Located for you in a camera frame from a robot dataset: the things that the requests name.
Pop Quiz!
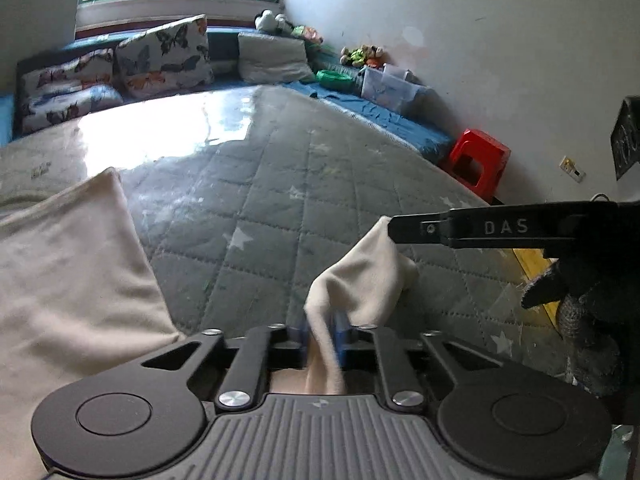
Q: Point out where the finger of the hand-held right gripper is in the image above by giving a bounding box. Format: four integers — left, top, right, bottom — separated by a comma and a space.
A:
387, 212, 451, 247

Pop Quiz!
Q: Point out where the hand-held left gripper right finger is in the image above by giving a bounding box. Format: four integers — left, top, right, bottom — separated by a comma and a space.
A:
332, 310, 501, 411

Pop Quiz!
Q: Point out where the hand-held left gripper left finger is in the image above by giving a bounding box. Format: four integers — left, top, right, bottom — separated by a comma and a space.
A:
141, 321, 308, 411

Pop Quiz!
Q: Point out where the cream garment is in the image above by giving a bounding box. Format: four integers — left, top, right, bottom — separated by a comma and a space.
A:
0, 167, 421, 480

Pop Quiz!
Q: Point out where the person's right hand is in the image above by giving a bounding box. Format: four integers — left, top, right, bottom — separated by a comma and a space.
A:
520, 252, 628, 397

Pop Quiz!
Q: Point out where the yellow plastic item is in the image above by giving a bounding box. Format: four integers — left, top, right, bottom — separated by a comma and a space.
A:
505, 247, 562, 327

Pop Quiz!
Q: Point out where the red plastic stool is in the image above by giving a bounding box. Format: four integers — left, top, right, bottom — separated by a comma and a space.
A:
448, 129, 512, 204

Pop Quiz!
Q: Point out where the blue sofa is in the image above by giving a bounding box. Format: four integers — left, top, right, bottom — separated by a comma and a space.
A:
0, 25, 457, 167

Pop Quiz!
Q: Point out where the blue sofa throw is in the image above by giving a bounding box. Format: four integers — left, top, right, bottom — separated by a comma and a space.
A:
282, 79, 456, 157

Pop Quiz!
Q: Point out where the clear plastic storage box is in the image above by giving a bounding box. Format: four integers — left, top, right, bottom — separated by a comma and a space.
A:
361, 63, 434, 114

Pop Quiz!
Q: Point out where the green bowl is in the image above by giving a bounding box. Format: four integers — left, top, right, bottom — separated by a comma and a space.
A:
316, 69, 354, 92

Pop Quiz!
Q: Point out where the pink and green plush toy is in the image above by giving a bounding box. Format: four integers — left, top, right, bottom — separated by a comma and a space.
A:
292, 25, 324, 45

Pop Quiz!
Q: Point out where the grey pillow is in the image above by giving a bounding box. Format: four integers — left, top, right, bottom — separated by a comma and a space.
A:
237, 31, 317, 85

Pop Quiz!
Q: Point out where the panda plush toy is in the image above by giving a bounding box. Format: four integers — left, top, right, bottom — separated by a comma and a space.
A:
254, 10, 296, 37

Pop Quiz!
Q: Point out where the large butterfly print pillow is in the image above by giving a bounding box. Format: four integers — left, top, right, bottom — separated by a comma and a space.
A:
114, 14, 216, 101

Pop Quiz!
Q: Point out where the wall outlet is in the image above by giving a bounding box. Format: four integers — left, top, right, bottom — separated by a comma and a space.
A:
559, 156, 587, 182

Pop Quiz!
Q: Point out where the black wall board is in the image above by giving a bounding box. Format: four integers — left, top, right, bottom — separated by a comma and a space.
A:
610, 97, 640, 181

